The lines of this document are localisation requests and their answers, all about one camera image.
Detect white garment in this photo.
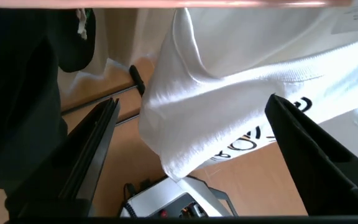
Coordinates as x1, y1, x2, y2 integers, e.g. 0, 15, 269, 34
138, 0, 358, 183

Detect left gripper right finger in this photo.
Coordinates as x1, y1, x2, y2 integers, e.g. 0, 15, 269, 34
265, 94, 358, 217

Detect black shorts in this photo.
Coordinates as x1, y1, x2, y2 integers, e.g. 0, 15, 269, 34
0, 6, 97, 191

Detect beige curtain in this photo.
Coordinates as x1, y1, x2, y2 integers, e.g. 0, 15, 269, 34
57, 7, 180, 100

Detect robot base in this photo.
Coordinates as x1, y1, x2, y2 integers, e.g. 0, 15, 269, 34
119, 175, 239, 218

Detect black clothes rack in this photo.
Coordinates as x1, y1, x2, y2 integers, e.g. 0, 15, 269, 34
60, 64, 147, 127

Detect pink clothes hanger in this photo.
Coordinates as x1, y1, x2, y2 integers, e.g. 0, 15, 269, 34
0, 0, 354, 9

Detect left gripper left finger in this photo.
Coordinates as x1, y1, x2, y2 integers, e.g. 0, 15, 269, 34
4, 97, 121, 218

